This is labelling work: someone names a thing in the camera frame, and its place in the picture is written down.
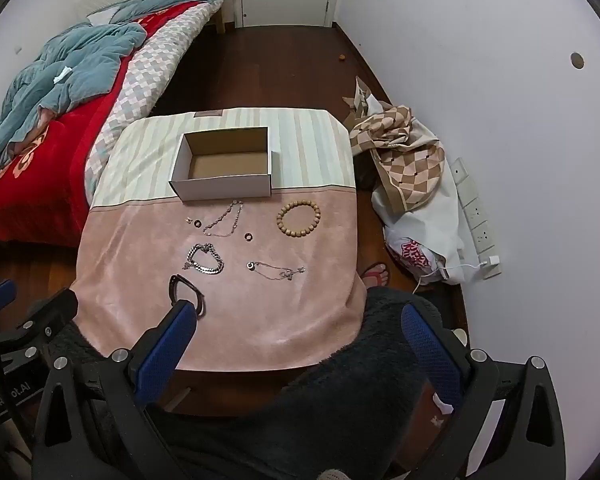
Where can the white power strip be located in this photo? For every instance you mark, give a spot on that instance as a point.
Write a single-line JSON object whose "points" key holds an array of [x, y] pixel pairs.
{"points": [[475, 210]]}

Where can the bed with red blanket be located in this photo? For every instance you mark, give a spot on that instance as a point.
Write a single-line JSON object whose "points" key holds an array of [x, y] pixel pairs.
{"points": [[45, 170]]}

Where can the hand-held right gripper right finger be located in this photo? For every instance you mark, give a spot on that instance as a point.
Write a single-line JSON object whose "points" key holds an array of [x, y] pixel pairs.
{"points": [[430, 350]]}

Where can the white red-print plastic bag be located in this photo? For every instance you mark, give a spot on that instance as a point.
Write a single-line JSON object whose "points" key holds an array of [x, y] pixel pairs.
{"points": [[415, 252]]}

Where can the checkered bed sheet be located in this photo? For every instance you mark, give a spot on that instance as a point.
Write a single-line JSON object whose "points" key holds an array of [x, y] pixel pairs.
{"points": [[145, 75]]}

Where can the black bangle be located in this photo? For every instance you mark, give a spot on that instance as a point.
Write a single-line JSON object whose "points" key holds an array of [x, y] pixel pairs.
{"points": [[196, 296]]}

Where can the brown checkered cloth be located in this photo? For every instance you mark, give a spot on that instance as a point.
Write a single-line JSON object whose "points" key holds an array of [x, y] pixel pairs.
{"points": [[405, 160]]}

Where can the teal quilt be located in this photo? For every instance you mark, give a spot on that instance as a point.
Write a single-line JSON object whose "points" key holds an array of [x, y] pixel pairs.
{"points": [[80, 60]]}

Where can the wooden bed frame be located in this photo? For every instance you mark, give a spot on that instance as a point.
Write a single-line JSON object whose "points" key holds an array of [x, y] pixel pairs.
{"points": [[222, 20]]}

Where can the white charger plug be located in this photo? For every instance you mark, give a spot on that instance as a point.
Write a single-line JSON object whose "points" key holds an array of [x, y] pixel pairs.
{"points": [[491, 260]]}

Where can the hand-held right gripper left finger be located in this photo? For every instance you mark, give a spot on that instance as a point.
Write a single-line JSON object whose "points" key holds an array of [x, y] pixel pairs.
{"points": [[166, 347]]}

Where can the dark fuzzy garment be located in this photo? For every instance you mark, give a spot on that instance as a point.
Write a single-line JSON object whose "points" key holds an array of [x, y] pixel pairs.
{"points": [[355, 385]]}

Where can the pink striped table cloth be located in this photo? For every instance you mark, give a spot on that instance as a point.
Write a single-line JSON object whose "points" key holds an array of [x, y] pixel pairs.
{"points": [[260, 320]]}

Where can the round wall hole cover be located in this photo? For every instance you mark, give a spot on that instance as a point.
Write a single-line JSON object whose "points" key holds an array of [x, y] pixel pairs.
{"points": [[576, 60]]}

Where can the white cardboard box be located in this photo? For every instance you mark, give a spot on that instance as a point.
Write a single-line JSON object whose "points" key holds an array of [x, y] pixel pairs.
{"points": [[220, 187]]}

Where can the wooden table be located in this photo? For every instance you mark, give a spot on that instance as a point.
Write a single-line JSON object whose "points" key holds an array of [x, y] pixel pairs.
{"points": [[220, 390]]}

